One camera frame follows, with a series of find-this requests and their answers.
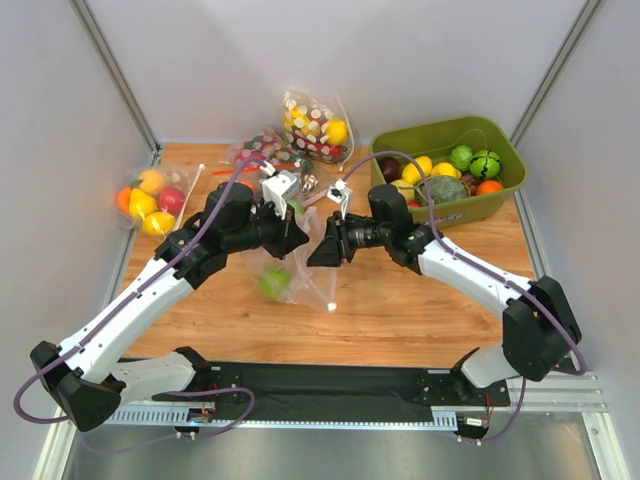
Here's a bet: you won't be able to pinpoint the clear pink zip top bag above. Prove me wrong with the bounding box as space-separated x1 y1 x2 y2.
242 206 337 313

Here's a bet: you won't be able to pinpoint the pale yellow fake pear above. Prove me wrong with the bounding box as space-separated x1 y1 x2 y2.
391 179 416 203

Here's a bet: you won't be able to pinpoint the yellow fake lemon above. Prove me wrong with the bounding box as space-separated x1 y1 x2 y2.
431 162 461 179

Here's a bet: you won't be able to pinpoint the fake purple grapes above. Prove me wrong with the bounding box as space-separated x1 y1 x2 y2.
460 172 482 196

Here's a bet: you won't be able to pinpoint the fake orange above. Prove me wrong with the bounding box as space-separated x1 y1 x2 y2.
476 179 504 195

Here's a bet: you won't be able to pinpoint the green striped fake ball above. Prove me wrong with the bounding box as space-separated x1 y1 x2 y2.
469 149 502 180

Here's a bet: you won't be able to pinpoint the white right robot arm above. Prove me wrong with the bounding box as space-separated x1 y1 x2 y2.
307 180 581 388

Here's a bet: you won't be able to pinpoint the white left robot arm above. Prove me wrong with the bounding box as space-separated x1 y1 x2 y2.
30 173 309 432

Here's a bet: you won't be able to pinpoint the green fake cabbage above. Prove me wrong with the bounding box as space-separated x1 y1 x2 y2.
288 200 305 215

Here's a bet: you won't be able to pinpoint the clear vegetable zip bag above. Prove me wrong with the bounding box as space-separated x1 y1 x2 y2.
202 157 335 237

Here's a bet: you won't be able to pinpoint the dark red fake apple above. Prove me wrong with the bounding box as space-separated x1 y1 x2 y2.
377 156 402 183

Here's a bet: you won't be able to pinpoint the yellow fake mango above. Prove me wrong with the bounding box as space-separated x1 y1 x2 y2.
401 156 433 185

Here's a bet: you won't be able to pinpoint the polka dot zip bag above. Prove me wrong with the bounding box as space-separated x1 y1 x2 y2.
222 126 313 173

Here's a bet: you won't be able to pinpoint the fake netted melon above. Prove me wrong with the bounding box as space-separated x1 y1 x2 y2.
419 176 468 205

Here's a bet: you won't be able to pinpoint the clear fruit bag left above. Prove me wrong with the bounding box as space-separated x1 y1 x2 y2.
114 163 205 242

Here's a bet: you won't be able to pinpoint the green fake custard apple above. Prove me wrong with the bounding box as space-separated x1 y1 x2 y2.
449 145 474 172

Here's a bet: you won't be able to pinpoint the green plastic tub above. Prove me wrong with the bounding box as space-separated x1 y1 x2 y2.
370 116 527 228

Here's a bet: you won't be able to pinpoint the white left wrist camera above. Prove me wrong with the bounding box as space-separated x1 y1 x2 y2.
262 171 302 220

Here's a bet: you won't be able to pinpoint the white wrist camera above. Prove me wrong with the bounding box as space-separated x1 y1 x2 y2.
327 179 353 224
262 171 302 220

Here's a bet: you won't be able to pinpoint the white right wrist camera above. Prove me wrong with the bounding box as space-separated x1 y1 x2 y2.
327 179 353 224

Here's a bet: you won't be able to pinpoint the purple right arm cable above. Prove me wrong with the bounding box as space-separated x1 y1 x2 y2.
339 150 589 446

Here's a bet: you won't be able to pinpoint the polka dot drawstring bag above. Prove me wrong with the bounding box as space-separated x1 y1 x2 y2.
281 89 355 171

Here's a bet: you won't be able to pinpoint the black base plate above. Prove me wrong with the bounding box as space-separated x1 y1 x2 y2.
134 357 512 426

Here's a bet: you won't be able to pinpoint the aluminium cable rail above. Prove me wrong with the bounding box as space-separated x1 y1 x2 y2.
114 399 609 431

